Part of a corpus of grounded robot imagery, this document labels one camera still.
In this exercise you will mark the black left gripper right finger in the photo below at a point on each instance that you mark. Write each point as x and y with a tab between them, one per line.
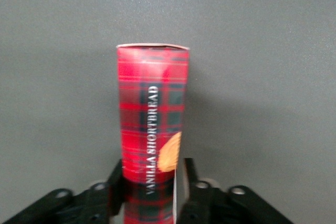
210	205

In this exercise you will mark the red plaid cookie box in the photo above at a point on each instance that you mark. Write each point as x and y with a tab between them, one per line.
147	108

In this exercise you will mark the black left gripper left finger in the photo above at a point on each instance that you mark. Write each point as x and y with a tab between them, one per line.
86	205

